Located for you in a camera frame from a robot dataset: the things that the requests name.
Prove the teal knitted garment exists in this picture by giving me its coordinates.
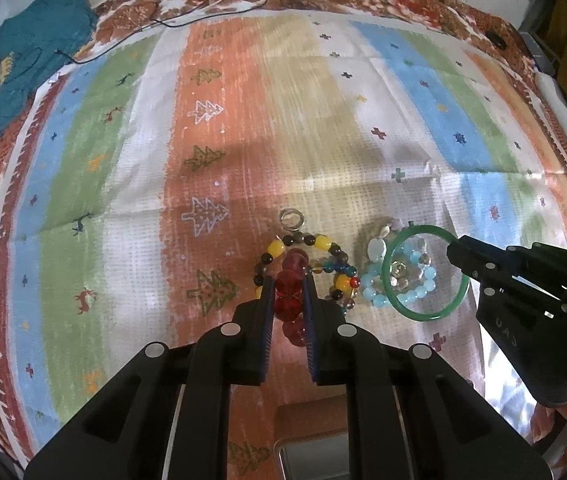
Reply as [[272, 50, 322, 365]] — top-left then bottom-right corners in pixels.
[[0, 0, 98, 136]]

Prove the shell charm bracelet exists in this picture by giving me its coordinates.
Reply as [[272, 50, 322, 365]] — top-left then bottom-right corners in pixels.
[[360, 216, 432, 291]]

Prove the green jade bangle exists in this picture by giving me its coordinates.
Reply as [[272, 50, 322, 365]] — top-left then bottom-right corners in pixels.
[[379, 224, 469, 323]]

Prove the red bead bracelet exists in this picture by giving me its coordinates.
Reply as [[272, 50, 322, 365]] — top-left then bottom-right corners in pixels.
[[272, 252, 315, 348]]

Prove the metal jewelry tin box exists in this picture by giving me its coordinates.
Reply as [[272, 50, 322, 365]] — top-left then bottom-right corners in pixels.
[[276, 432, 351, 480]]

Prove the colourful striped blanket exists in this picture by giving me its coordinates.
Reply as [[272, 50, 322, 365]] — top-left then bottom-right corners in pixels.
[[0, 0, 567, 471]]

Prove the multicolour small bead bracelet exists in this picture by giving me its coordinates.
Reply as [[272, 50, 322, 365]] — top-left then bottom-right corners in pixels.
[[307, 253, 363, 311]]

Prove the silver ring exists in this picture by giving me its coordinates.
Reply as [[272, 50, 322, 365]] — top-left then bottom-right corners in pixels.
[[278, 207, 307, 233]]

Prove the yellow and dark bead bracelet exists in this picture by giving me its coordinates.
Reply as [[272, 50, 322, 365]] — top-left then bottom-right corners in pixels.
[[253, 231, 363, 316]]

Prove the black cable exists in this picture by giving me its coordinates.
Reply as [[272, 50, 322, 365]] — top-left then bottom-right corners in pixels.
[[52, 0, 270, 65]]

